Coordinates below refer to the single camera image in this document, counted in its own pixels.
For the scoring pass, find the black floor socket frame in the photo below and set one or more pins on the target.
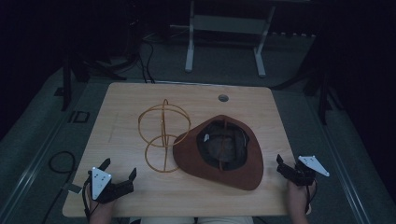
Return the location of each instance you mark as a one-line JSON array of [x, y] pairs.
[[79, 117]]

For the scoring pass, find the person's left hand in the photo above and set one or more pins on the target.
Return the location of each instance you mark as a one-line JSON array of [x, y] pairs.
[[101, 209]]

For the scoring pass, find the white metal desk frame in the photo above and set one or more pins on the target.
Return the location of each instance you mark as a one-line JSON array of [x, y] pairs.
[[230, 24]]

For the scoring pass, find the brown felt hat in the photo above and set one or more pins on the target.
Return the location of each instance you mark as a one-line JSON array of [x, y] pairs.
[[193, 158]]

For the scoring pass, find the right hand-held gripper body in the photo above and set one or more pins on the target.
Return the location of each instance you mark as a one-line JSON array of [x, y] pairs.
[[303, 174]]

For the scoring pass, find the grey tape strip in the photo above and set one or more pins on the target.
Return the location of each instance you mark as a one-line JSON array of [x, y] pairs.
[[72, 188]]

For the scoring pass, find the person's right hand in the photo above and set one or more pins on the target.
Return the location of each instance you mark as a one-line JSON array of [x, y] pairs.
[[297, 193]]

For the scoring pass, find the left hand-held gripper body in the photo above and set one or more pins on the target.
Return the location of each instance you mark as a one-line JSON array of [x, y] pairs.
[[101, 183]]

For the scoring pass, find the black metal stand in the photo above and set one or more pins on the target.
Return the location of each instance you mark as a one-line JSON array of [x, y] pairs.
[[323, 99], [66, 84]]

